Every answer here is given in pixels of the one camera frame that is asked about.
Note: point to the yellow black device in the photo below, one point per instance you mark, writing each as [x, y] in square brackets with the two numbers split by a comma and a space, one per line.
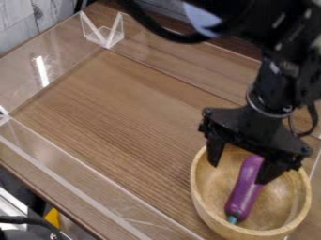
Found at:
[61, 228]

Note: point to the clear acrylic tray wall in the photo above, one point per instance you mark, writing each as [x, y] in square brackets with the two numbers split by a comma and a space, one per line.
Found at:
[112, 165]

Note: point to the brown wooden bowl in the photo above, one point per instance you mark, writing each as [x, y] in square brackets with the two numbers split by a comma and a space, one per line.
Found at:
[279, 209]

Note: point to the purple toy eggplant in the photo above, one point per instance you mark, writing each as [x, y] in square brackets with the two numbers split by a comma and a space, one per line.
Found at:
[245, 191]

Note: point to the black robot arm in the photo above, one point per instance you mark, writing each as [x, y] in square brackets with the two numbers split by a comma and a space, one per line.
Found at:
[283, 27]

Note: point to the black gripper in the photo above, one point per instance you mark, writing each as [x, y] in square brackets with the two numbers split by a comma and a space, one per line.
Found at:
[257, 133]

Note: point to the clear acrylic corner bracket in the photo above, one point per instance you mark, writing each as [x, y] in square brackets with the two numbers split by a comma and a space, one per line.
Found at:
[104, 36]

